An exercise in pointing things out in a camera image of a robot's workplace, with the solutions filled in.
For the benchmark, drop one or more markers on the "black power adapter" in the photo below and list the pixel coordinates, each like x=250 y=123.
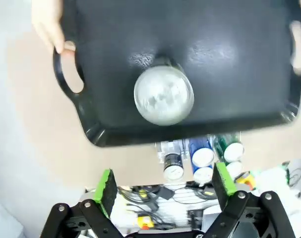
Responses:
x=166 y=194

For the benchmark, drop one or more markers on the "black plastic serving tray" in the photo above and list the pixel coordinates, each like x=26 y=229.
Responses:
x=165 y=29

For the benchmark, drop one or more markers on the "person's right hand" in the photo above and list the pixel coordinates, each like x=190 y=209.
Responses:
x=48 y=27

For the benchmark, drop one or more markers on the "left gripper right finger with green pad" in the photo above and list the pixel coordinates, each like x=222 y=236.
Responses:
x=222 y=183

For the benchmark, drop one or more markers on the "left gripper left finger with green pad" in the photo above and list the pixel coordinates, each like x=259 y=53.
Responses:
x=108 y=196

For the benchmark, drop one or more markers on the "yellow emergency stop box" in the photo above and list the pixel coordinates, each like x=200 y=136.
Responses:
x=145 y=221

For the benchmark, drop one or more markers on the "black Pepsi can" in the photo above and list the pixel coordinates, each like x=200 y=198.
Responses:
x=173 y=169
x=163 y=95

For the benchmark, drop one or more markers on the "green Chilsung Cider can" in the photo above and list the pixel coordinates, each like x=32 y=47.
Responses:
x=234 y=151
x=235 y=169

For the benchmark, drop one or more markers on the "blue Pocari Sweat can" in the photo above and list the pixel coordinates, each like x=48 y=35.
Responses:
x=202 y=155
x=203 y=174

